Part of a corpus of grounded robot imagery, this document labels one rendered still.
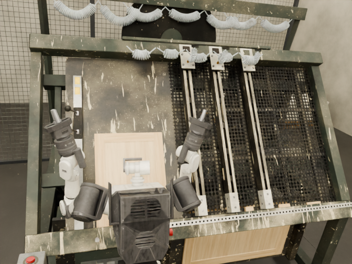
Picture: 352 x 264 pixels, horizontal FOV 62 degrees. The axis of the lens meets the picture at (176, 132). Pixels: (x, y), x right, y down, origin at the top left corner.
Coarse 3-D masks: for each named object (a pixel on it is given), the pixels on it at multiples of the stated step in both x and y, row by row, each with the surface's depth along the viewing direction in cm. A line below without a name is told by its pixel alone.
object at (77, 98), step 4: (76, 76) 189; (80, 76) 190; (80, 80) 189; (76, 84) 188; (80, 84) 188; (80, 88) 188; (80, 92) 187; (76, 96) 186; (80, 96) 186; (76, 100) 185; (80, 100) 186; (76, 104) 184; (80, 104) 185; (76, 140) 179; (80, 140) 179; (76, 144) 178; (80, 144) 179; (76, 168) 174; (80, 168) 175; (80, 172) 174; (80, 176) 174; (80, 180) 173; (80, 184) 173; (76, 220) 167; (76, 224) 166; (80, 224) 167; (76, 228) 166; (80, 228) 166
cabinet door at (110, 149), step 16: (96, 144) 183; (112, 144) 186; (128, 144) 189; (144, 144) 192; (160, 144) 194; (96, 160) 181; (112, 160) 184; (144, 160) 189; (160, 160) 191; (96, 176) 178; (112, 176) 181; (128, 176) 184; (144, 176) 186; (160, 176) 189; (96, 224) 171
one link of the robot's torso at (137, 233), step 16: (112, 192) 127; (128, 192) 121; (144, 192) 122; (160, 192) 120; (112, 208) 123; (128, 208) 114; (144, 208) 146; (160, 208) 118; (112, 224) 121; (128, 224) 114; (144, 224) 116; (160, 224) 118; (128, 240) 116; (144, 240) 118; (160, 240) 120; (128, 256) 118; (144, 256) 120; (160, 256) 122
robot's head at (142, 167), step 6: (132, 162) 135; (138, 162) 134; (144, 162) 134; (132, 168) 133; (138, 168) 133; (144, 168) 133; (138, 174) 134; (144, 174) 135; (132, 180) 133; (138, 180) 133
